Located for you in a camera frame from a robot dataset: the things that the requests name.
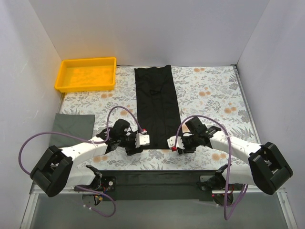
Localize black t shirt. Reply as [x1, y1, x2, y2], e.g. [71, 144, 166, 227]
[134, 65, 181, 150]

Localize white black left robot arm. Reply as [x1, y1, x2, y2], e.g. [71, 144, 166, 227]
[30, 119, 150, 197]

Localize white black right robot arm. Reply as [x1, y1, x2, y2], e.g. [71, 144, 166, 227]
[167, 115, 293, 195]

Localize folded grey t shirt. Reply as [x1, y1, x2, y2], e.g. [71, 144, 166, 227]
[49, 114, 95, 148]

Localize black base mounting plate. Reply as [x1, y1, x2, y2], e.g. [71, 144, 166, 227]
[92, 170, 225, 201]

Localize floral patterned table mat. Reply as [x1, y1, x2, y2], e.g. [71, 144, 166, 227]
[59, 66, 259, 170]

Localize yellow plastic tray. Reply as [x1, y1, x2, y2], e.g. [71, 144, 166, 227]
[54, 57, 117, 93]

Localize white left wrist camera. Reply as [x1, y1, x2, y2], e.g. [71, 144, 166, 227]
[135, 133, 150, 148]

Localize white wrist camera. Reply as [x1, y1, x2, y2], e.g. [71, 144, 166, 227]
[167, 136, 184, 151]
[135, 133, 150, 148]

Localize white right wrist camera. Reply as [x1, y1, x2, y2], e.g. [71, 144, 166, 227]
[167, 136, 184, 151]

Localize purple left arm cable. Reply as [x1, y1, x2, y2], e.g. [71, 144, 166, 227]
[18, 105, 147, 218]

